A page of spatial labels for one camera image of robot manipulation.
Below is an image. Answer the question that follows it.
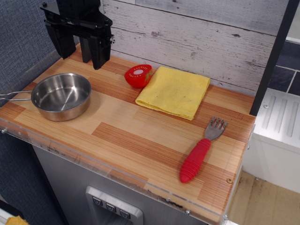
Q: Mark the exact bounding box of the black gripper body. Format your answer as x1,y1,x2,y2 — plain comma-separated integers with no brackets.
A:
40,0,113,45

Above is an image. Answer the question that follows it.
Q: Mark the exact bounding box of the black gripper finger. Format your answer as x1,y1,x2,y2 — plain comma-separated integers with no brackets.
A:
90,35,113,70
45,23,75,59

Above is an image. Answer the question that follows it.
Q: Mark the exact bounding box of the stainless steel saucepan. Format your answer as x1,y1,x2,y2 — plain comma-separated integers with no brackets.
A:
0,73,92,122

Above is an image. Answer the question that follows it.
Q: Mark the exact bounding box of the yellow folded cloth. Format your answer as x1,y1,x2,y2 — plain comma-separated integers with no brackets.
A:
135,67,210,120

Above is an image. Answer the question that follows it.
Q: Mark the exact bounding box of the red toy tomato half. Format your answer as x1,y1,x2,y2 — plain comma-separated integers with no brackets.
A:
124,64,153,88

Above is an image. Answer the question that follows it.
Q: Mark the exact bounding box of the clear acrylic edge guard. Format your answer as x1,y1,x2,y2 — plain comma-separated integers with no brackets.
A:
0,119,227,225

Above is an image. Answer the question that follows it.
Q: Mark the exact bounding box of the grey toy fridge cabinet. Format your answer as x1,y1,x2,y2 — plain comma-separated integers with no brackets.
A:
33,147,204,225

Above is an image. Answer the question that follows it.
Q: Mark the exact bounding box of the silver dispenser button panel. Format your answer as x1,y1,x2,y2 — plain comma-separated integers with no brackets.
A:
85,186,144,225

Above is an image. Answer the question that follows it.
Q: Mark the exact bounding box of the yellow object at corner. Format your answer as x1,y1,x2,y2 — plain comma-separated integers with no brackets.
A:
5,216,29,225

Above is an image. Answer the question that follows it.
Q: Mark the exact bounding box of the white toy sink unit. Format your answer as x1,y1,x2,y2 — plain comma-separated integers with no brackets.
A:
242,89,300,193

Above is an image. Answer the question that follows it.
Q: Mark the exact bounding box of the dark left upright post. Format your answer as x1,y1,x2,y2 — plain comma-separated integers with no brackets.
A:
80,37,91,63

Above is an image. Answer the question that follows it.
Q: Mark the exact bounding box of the dark upright post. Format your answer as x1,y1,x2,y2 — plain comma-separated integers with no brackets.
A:
80,37,91,63
249,0,300,116

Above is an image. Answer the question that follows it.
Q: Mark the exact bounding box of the red handled metal fork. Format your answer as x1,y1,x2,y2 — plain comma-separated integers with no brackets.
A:
180,117,227,183

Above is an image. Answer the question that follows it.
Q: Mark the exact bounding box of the dark right upright post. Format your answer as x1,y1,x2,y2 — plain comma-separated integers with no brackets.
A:
249,0,300,116

